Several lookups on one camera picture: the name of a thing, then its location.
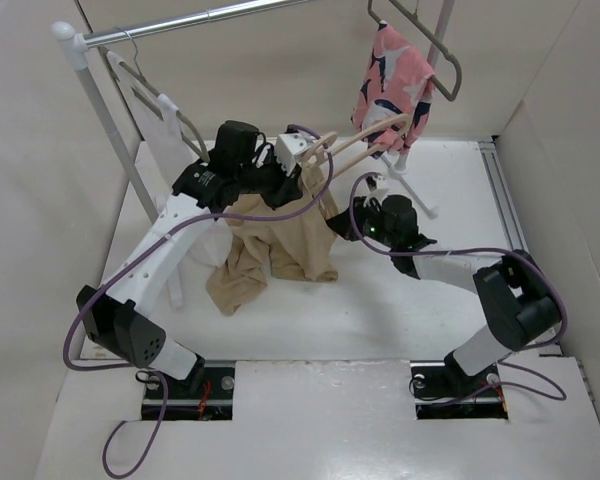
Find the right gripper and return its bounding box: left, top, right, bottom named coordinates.
left=326, top=196, right=398, bottom=249

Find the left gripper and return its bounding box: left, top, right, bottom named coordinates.
left=236, top=145, right=303, bottom=211

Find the beige t shirt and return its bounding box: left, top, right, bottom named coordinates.
left=206, top=192, right=338, bottom=316

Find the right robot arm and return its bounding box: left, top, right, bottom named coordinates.
left=327, top=195, right=566, bottom=398

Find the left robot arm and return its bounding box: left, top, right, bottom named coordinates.
left=75, top=121, right=309, bottom=397

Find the grey hanger left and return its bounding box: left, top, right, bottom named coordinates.
left=114, top=27, right=210, bottom=161

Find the grey hanger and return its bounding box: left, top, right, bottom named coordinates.
left=114, top=27, right=210, bottom=161
left=367, top=0, right=463, bottom=102

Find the grey hanger right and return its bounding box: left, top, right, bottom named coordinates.
left=367, top=0, right=463, bottom=102

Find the white garment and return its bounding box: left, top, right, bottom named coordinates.
left=105, top=49, right=231, bottom=311

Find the pink patterned garment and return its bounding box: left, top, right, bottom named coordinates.
left=351, top=20, right=435, bottom=155

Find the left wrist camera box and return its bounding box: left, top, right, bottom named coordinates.
left=274, top=133, right=313, bottom=177

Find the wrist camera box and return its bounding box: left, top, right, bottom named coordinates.
left=274, top=133, right=313, bottom=177
left=363, top=172, right=389, bottom=207

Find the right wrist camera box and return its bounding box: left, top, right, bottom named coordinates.
left=363, top=172, right=389, bottom=207

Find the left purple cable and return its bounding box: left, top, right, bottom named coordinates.
left=62, top=122, right=336, bottom=478

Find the purple cable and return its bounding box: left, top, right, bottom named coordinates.
left=62, top=122, right=336, bottom=478
left=350, top=172, right=569, bottom=404

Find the aluminium rail right side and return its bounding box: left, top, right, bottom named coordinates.
left=478, top=139, right=595, bottom=406

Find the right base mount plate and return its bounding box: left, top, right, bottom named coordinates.
left=408, top=361, right=508, bottom=420

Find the base mount plate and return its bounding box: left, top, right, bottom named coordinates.
left=408, top=361, right=508, bottom=420
left=136, top=362, right=236, bottom=421

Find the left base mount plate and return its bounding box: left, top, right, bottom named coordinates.
left=136, top=362, right=236, bottom=421

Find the clothes rack frame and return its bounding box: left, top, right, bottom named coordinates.
left=51, top=1, right=462, bottom=221

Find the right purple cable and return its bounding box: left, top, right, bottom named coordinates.
left=350, top=172, right=569, bottom=404

